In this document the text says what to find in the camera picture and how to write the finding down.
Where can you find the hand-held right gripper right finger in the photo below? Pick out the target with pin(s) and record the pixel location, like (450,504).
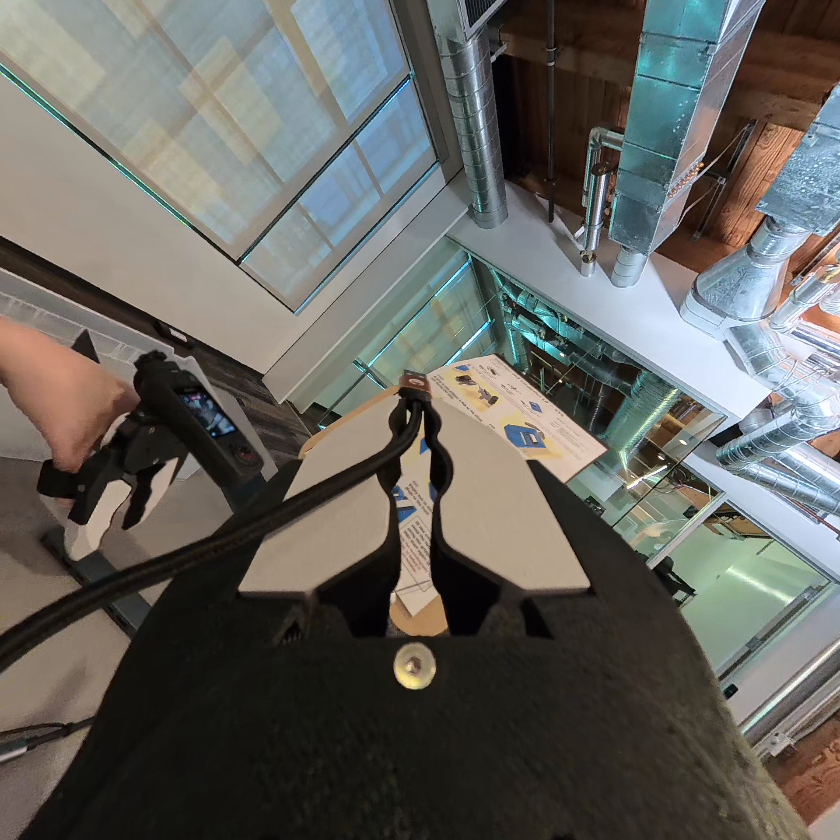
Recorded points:
(505,518)

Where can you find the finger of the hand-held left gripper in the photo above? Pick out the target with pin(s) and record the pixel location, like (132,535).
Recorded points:
(170,482)
(95,525)

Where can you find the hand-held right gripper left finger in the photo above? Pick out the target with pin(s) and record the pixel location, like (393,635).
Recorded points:
(328,544)

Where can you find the person's left hand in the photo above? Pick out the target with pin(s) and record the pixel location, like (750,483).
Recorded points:
(59,400)

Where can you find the printed instruction sheet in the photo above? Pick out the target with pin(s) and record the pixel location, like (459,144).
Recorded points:
(525,420)

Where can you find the instruction sheet on wooden stand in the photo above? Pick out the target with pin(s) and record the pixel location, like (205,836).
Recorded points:
(420,623)

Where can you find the clear plastic box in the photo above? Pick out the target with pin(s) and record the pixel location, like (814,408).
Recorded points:
(65,308)

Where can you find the frosted glass window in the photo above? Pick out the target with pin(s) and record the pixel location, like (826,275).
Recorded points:
(197,98)

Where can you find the silver metal pipe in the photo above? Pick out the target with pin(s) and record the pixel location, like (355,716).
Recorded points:
(597,197)

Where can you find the black wall socket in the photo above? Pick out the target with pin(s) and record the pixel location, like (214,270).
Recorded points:
(172,333)

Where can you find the silver round ventilation duct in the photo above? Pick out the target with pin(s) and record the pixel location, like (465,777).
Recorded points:
(774,394)

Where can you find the silver spiral duct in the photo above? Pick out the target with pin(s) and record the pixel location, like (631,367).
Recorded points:
(469,131)

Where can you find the silver rectangular duct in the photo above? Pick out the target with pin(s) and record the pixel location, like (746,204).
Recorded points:
(682,118)
(800,170)

